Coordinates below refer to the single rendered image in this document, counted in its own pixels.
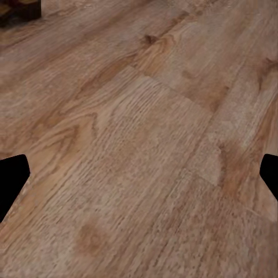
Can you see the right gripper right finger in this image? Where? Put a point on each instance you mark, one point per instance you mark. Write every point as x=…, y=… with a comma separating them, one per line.
x=269, y=173

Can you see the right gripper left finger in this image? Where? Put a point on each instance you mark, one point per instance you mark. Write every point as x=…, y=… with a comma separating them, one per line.
x=14, y=172

